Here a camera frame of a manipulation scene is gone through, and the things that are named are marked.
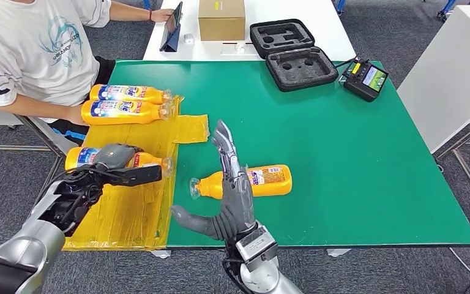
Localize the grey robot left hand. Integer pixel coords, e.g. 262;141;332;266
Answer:
93;143;144;172

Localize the clear plastic piece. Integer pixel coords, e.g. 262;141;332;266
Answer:
219;40;259;56

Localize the person's left hand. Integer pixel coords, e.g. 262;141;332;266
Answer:
151;8;175;23

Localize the white table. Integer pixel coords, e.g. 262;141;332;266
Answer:
143;0;357;63

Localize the orange detergent bottle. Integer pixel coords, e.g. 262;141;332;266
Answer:
64;146;174;178
81;99;175;126
189;164;293;200
89;84;173;105

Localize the blue wheeled cart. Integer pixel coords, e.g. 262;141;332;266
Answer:
421;0;458;22

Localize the dark tablet with stand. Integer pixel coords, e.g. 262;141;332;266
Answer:
159;1;184;53

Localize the black remote controller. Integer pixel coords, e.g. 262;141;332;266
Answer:
339;58;389;103

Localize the person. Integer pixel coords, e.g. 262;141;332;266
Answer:
0;0;175;145

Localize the white cabinet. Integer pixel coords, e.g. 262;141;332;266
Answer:
397;6;470;155

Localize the black foam-lined case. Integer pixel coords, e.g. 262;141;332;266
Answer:
249;18;340;92

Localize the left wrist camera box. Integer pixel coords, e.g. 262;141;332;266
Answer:
105;164;163;187

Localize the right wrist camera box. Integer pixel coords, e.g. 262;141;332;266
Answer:
234;225;279;273

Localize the green table mat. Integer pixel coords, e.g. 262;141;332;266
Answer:
107;59;470;248

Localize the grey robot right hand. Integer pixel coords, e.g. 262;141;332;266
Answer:
170;119;257;242

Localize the brown cardboard box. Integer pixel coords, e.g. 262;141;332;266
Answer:
198;0;247;42

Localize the person's right hand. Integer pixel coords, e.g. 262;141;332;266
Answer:
66;106;88;127

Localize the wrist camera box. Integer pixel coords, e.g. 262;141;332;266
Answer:
234;225;279;273
105;164;163;187

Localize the yellow taped plastic sheet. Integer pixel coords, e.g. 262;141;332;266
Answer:
62;95;211;251

